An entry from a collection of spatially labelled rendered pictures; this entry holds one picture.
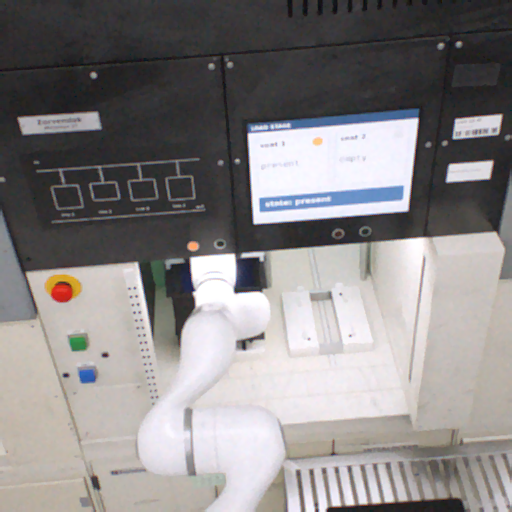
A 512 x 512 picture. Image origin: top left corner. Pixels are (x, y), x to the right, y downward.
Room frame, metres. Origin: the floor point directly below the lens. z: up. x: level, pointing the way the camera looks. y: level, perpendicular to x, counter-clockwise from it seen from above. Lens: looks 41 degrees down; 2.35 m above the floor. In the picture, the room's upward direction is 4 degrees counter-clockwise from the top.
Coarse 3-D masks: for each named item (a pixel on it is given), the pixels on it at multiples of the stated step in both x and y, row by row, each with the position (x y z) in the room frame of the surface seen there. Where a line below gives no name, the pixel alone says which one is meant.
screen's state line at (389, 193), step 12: (324, 192) 1.10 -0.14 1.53; (336, 192) 1.10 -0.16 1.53; (348, 192) 1.10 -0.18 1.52; (360, 192) 1.10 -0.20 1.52; (372, 192) 1.10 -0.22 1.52; (384, 192) 1.10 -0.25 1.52; (396, 192) 1.10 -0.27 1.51; (264, 204) 1.09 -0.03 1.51; (276, 204) 1.10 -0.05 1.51; (288, 204) 1.10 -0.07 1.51; (300, 204) 1.10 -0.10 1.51; (312, 204) 1.10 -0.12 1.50; (324, 204) 1.10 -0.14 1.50; (336, 204) 1.10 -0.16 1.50; (348, 204) 1.10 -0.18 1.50
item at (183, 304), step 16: (256, 256) 1.39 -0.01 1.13; (176, 272) 1.43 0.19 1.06; (256, 272) 1.41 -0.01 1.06; (176, 288) 1.37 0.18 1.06; (240, 288) 1.30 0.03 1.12; (256, 288) 1.29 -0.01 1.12; (176, 304) 1.29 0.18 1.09; (192, 304) 1.29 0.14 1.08; (176, 320) 1.29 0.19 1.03; (256, 336) 1.29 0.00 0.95
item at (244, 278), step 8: (184, 264) 1.44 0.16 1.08; (240, 264) 1.44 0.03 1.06; (248, 264) 1.44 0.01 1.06; (184, 272) 1.44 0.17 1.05; (240, 272) 1.44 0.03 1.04; (248, 272) 1.44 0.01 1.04; (184, 280) 1.44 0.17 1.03; (240, 280) 1.44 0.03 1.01; (248, 280) 1.44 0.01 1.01; (184, 288) 1.44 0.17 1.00; (192, 288) 1.44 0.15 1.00
